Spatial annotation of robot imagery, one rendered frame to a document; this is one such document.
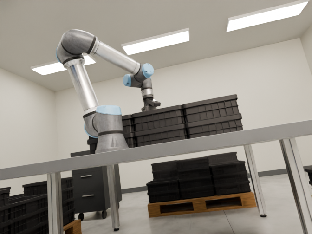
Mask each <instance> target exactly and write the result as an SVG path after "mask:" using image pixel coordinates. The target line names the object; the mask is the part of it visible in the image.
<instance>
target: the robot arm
mask: <svg viewBox="0 0 312 234"><path fill-rule="evenodd" d="M84 52H85V53H87V54H89V55H90V54H93V55H95V56H97V57H99V58H101V59H103V60H105V61H107V62H109V63H111V64H113V65H115V66H117V67H119V68H121V69H123V70H125V71H127V72H129V73H131V75H130V74H126V75H125V76H124V78H123V84H124V85H125V86H128V87H136V88H141V94H142V97H143V102H144V107H143V108H141V110H142V112H143V111H150V110H155V109H157V107H158V106H161V103H160V102H158V101H156V100H154V99H153V98H154V97H153V96H154V94H153V89H152V82H151V81H152V80H151V76H152V75H153V73H154V69H153V67H152V65H151V64H147V63H146V64H144V65H142V64H140V63H139V62H137V61H135V60H133V59H132V58H130V57H128V56H126V55H124V54H122V53H121V52H119V51H117V50H115V49H114V48H112V47H110V46H108V45H106V44H105V43H103V42H101V41H99V40H98V39H97V37H96V36H94V35H92V34H90V33H88V32H86V31H82V30H78V29H72V30H68V31H66V32H65V33H64V34H63V36H62V38H61V41H60V43H59V44H58V46H57V48H56V58H57V60H58V62H59V63H61V64H62V65H63V67H64V68H65V69H67V70H68V72H69V74H70V77H71V79H72V82H73V85H74V87H75V90H76V92H77V95H78V98H79V100H80V103H81V105H82V108H83V110H84V113H83V115H82V116H83V119H84V122H85V123H84V130H85V132H86V134H87V135H88V136H90V137H93V138H98V142H97V147H96V151H95V154H97V153H104V152H109V151H115V150H123V149H128V148H129V147H128V145H127V142H126V140H125V138H124V132H123V122H122V113H121V108H120V107H119V106H116V105H101V106H100V105H99V103H98V100H97V97H96V95H95V92H94V90H93V87H92V85H91V82H90V80H89V77H88V74H87V72H86V69H85V66H84V64H85V58H84V56H83V53H84Z"/></svg>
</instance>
